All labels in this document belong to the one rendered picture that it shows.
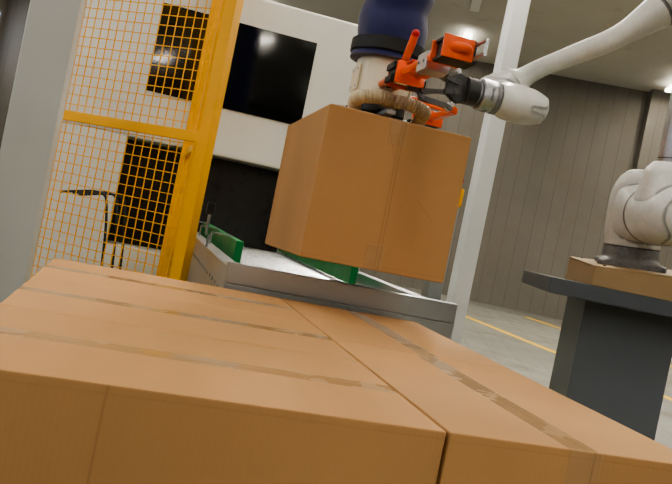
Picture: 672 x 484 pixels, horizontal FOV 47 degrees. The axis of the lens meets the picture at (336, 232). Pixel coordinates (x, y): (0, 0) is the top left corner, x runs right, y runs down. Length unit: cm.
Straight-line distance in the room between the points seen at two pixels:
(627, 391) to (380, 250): 77
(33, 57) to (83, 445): 209
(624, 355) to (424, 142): 79
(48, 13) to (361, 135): 132
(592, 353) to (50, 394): 161
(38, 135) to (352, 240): 129
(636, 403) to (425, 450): 134
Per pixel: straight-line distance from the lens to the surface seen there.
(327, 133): 200
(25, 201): 286
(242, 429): 94
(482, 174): 548
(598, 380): 225
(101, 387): 91
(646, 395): 229
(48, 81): 287
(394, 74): 209
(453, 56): 176
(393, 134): 205
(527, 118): 221
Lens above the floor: 77
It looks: level
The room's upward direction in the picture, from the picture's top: 12 degrees clockwise
